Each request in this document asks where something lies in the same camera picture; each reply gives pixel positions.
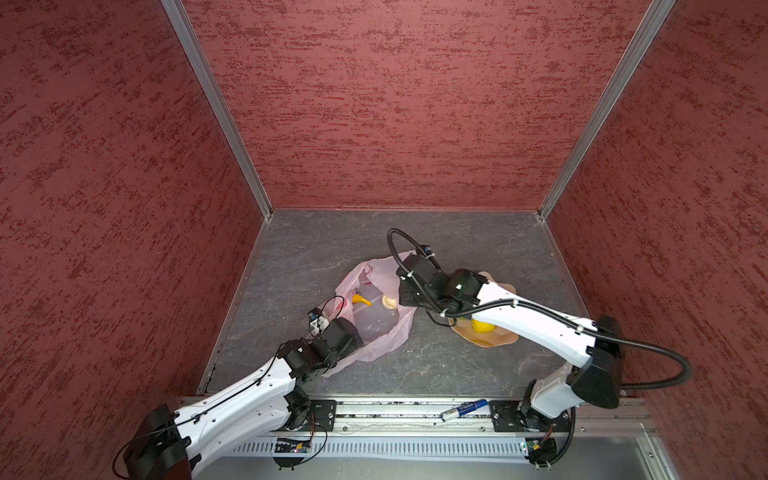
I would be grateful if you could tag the left small circuit board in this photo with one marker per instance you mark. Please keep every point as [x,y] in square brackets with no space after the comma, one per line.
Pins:
[286,446]

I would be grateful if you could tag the pink translucent plastic bag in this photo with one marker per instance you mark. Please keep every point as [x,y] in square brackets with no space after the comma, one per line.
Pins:
[382,330]

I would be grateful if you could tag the pink faceted plastic bowl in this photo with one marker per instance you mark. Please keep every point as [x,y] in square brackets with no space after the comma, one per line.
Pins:
[496,338]

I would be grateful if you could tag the right small circuit board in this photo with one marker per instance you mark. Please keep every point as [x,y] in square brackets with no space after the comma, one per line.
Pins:
[541,452]

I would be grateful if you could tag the right aluminium corner post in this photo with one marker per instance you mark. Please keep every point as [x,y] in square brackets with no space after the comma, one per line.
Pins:
[646,31]

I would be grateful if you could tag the fake yellow banana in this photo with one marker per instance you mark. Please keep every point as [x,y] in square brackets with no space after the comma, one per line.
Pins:
[359,299]

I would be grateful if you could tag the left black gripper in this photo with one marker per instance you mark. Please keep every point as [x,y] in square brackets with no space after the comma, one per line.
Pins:
[357,343]

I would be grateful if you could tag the fake yellow lemon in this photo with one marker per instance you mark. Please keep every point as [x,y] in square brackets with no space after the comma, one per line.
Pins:
[482,327]

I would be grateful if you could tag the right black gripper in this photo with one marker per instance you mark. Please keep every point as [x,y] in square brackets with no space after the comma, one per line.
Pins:
[405,294]

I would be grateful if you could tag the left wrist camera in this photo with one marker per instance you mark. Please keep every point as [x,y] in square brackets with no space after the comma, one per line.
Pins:
[317,322]

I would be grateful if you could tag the fake beige peach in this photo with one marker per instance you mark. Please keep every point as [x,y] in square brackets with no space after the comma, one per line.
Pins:
[389,303]

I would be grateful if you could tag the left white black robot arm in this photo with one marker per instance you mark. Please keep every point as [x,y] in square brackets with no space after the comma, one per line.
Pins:
[178,444]

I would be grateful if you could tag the small circuit board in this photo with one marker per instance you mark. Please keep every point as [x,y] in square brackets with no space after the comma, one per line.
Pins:
[286,446]
[541,452]

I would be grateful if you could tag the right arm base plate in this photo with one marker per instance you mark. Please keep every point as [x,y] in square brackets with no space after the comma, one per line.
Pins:
[507,417]

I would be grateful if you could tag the aluminium front rail frame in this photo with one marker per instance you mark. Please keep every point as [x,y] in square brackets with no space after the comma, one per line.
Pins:
[610,444]

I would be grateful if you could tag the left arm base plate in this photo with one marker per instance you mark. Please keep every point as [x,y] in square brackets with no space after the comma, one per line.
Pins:
[322,413]

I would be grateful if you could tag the blue white marker pen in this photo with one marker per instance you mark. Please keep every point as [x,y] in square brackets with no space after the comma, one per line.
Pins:
[463,409]

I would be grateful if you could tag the left aluminium corner post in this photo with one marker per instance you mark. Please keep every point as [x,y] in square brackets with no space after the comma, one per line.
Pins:
[184,31]

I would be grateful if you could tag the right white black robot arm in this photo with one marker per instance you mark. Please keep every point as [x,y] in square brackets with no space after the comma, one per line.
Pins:
[593,367]

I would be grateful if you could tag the aluminium corner post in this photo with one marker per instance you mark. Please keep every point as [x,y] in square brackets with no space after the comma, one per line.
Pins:
[184,31]
[646,31]

